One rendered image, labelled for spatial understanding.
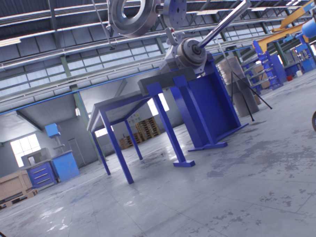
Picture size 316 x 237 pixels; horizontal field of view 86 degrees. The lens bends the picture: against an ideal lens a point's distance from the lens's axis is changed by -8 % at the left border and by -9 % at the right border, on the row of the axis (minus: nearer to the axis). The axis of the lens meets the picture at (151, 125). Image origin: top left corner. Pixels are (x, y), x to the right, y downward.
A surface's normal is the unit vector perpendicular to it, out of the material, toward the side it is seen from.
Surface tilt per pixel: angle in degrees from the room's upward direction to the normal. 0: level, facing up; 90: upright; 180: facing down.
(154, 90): 90
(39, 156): 90
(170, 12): 131
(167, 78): 90
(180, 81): 90
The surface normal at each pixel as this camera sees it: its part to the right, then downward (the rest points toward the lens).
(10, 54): 0.35, -0.18
